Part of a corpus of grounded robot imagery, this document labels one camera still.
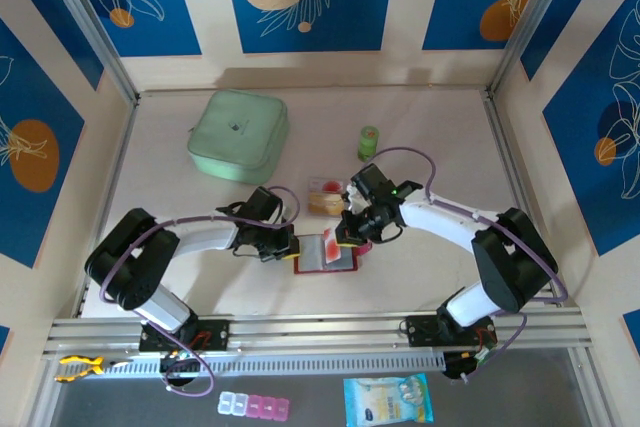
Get small snack packet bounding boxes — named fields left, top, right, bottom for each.
left=308, top=176, right=346, bottom=194

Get aluminium frame post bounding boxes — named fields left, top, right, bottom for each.
left=488, top=0, right=571, bottom=94
left=37, top=0, right=140, bottom=104

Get grey slotted cable duct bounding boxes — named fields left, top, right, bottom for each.
left=53, top=351, right=446, bottom=379

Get mint green zip case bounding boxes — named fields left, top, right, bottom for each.
left=186, top=89, right=290, bottom=185

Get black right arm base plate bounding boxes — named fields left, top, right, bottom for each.
left=403, top=313, right=497, bottom=348

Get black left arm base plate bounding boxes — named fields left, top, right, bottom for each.
left=138, top=317, right=231, bottom=353

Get yellow handled pliers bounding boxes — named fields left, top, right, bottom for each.
left=53, top=355, right=134, bottom=384

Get white and pink pill organizer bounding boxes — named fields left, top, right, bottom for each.
left=217, top=390, right=291, bottom=421

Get card with red circle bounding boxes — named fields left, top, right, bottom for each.
left=322, top=227, right=345, bottom=264

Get small green cylinder bottle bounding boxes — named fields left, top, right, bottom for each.
left=357, top=125, right=381, bottom=163

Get aluminium mounting rail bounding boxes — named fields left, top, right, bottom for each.
left=42, top=307, right=594, bottom=359

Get red card holder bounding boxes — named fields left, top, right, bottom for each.
left=292, top=233, right=374, bottom=276

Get aluminium table side rail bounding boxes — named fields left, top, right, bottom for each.
left=74, top=96, right=139, bottom=318
left=484, top=91, right=571, bottom=308

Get blue wet wipes packet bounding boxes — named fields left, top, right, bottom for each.
left=343, top=372, right=435, bottom=427

